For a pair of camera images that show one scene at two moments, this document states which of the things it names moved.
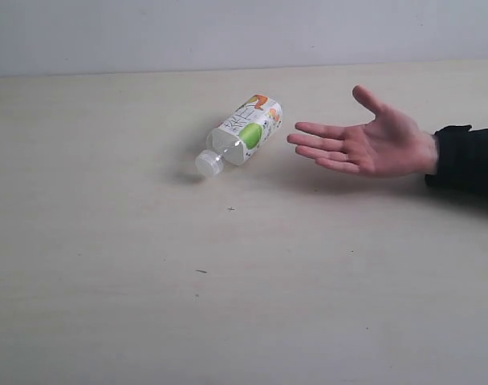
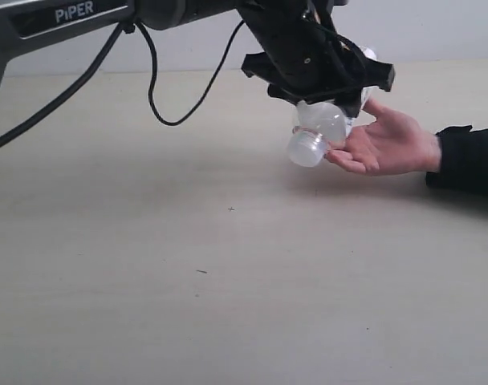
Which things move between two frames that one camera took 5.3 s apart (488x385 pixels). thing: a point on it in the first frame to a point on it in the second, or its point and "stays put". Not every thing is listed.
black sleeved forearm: x=468 y=161 stays put
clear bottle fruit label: x=241 y=135 to x=319 y=124
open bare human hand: x=393 y=144 stays put
